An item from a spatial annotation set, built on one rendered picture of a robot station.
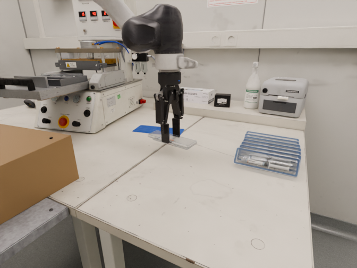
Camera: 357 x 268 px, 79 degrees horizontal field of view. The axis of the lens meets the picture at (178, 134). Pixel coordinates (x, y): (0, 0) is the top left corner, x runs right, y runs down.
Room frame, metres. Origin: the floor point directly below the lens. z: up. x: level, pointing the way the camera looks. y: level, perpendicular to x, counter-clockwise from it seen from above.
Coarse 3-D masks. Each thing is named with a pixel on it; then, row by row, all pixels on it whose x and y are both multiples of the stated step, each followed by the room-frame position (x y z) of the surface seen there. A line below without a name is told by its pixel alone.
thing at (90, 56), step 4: (88, 56) 1.20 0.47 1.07; (92, 56) 1.21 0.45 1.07; (80, 60) 1.14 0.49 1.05; (84, 60) 1.13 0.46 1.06; (88, 60) 1.13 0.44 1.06; (92, 60) 1.12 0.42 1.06; (96, 60) 1.11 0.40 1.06; (100, 60) 1.13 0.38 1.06; (108, 60) 1.20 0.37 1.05; (112, 60) 1.24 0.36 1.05; (108, 64) 1.20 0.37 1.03; (112, 64) 1.24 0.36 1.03
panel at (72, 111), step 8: (64, 96) 1.02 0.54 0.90; (72, 96) 1.01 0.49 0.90; (88, 96) 0.99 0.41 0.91; (40, 104) 1.04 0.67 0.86; (48, 104) 1.03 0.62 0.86; (56, 104) 1.01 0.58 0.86; (64, 104) 1.00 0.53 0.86; (72, 104) 0.99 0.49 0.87; (80, 104) 0.98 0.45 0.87; (88, 104) 0.97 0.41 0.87; (40, 112) 1.02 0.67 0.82; (48, 112) 1.01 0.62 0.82; (56, 112) 1.00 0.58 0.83; (64, 112) 0.99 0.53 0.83; (72, 112) 0.98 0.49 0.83; (80, 112) 0.97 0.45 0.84; (40, 120) 1.00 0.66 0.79; (56, 120) 0.98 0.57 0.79; (72, 120) 0.96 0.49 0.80; (80, 120) 0.95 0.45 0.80; (88, 120) 0.94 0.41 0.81; (48, 128) 0.97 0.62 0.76; (56, 128) 0.96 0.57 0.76; (64, 128) 0.95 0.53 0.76; (72, 128) 0.94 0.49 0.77; (80, 128) 0.93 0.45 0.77; (88, 128) 0.93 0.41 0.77
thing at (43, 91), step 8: (40, 80) 0.84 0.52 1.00; (88, 80) 1.04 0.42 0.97; (8, 88) 0.81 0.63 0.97; (16, 88) 0.81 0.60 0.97; (24, 88) 0.81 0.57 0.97; (40, 88) 0.81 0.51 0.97; (48, 88) 0.81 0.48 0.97; (56, 88) 0.83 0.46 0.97; (64, 88) 0.87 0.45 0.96; (72, 88) 0.91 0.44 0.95; (80, 88) 0.95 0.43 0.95; (88, 88) 1.03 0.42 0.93; (0, 96) 0.80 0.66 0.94; (8, 96) 0.79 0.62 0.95; (16, 96) 0.78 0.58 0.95; (24, 96) 0.77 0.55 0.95; (32, 96) 0.76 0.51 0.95; (40, 96) 0.75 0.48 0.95; (48, 96) 0.79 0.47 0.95; (56, 96) 0.85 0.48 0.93
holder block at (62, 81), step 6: (48, 78) 0.95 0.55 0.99; (54, 78) 0.94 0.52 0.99; (60, 78) 0.94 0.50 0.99; (66, 78) 0.91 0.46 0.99; (72, 78) 0.93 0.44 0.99; (78, 78) 0.96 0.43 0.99; (84, 78) 1.00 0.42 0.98; (48, 84) 0.88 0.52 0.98; (54, 84) 0.87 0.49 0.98; (60, 84) 0.86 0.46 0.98; (66, 84) 0.89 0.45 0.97
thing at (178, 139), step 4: (152, 132) 0.77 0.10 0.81; (156, 132) 0.77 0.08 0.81; (160, 132) 0.77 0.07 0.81; (156, 136) 0.73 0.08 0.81; (160, 136) 0.73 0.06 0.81; (172, 136) 0.73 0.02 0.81; (176, 136) 0.73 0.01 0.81; (172, 140) 0.69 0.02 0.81; (176, 140) 0.69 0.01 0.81; (180, 140) 0.69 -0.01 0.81; (184, 140) 0.69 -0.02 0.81; (188, 140) 0.69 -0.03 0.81; (192, 140) 0.69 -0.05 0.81; (196, 140) 0.69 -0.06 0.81; (184, 144) 0.66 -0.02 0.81; (188, 144) 0.66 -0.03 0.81
